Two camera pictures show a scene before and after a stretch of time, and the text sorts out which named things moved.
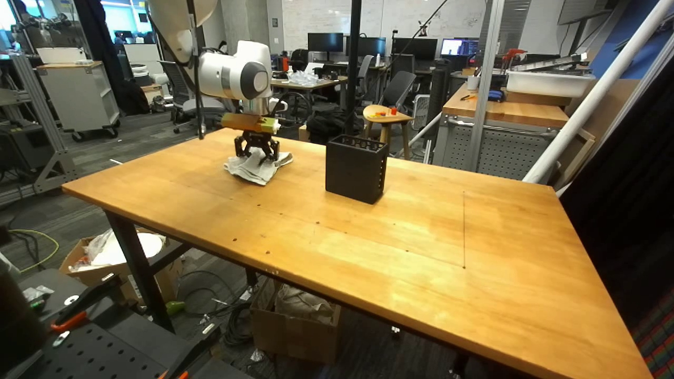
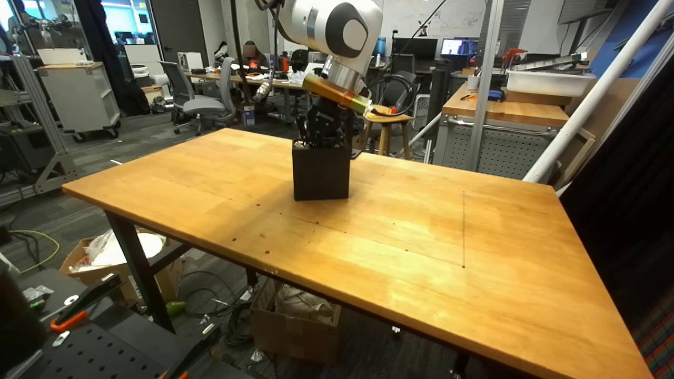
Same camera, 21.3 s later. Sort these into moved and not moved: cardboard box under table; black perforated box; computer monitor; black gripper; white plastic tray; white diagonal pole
Moved: black gripper; black perforated box
Not moved: computer monitor; cardboard box under table; white plastic tray; white diagonal pole
